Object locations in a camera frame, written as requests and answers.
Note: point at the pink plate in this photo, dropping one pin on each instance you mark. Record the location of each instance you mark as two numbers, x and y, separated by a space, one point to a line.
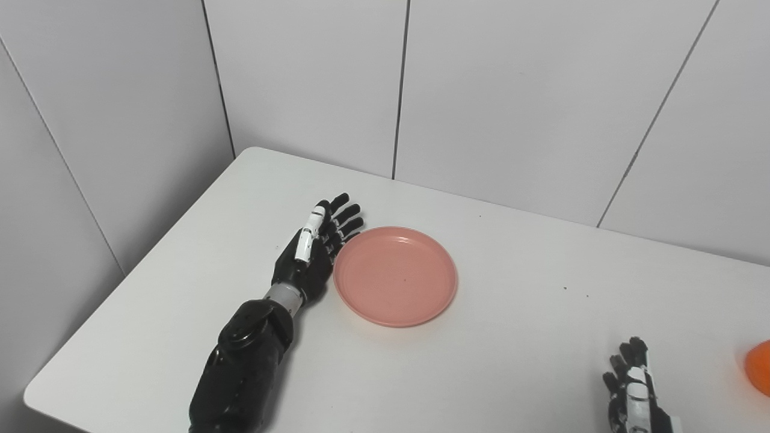
395 276

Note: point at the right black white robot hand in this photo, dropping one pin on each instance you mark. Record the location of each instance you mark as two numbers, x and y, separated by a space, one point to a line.
637 400

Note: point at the orange fruit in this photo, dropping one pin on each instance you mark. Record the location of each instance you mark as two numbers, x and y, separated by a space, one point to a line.
760 368

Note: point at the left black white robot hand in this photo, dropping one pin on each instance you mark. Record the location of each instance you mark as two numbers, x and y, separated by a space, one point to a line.
310 258

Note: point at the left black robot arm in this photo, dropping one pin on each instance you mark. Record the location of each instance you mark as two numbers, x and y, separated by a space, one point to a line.
246 367

